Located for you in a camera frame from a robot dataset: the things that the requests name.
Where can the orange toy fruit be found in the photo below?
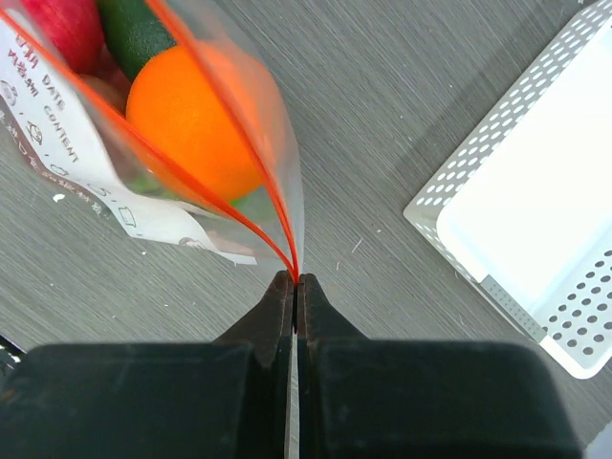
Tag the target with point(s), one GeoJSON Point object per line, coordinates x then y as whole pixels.
{"type": "Point", "coordinates": [171, 104]}

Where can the white perforated plastic basket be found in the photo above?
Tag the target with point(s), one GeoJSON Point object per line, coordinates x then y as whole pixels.
{"type": "Point", "coordinates": [522, 207]}

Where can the dark green toy avocado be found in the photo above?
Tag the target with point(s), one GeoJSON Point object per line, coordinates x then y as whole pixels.
{"type": "Point", "coordinates": [133, 34]}

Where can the clear zip bag orange zipper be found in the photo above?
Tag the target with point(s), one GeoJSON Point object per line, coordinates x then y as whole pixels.
{"type": "Point", "coordinates": [71, 130]}

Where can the green toy fruit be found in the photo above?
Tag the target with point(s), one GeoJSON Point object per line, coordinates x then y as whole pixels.
{"type": "Point", "coordinates": [256, 206]}

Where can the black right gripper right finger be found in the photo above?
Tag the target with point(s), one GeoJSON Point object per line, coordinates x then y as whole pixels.
{"type": "Point", "coordinates": [377, 398]}

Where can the red toy apple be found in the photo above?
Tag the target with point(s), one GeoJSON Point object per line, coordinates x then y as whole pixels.
{"type": "Point", "coordinates": [74, 28]}

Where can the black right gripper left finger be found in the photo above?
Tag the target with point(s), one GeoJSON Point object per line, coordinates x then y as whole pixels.
{"type": "Point", "coordinates": [228, 398]}

